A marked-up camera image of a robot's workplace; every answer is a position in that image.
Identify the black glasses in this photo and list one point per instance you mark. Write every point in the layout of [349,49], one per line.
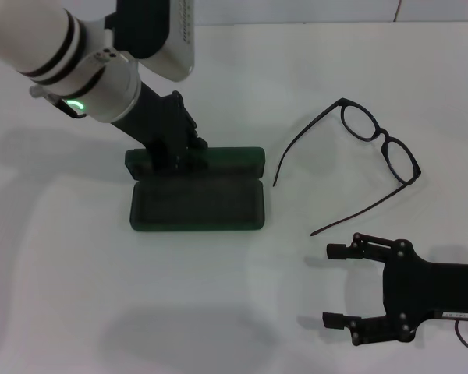
[379,132]

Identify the green glasses case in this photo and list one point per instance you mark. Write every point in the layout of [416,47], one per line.
[199,202]

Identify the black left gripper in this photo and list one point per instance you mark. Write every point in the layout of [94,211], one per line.
[160,121]

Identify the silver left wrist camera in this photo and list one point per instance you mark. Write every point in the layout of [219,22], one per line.
[175,43]

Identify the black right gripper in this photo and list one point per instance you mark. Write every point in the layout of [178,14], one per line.
[417,292]

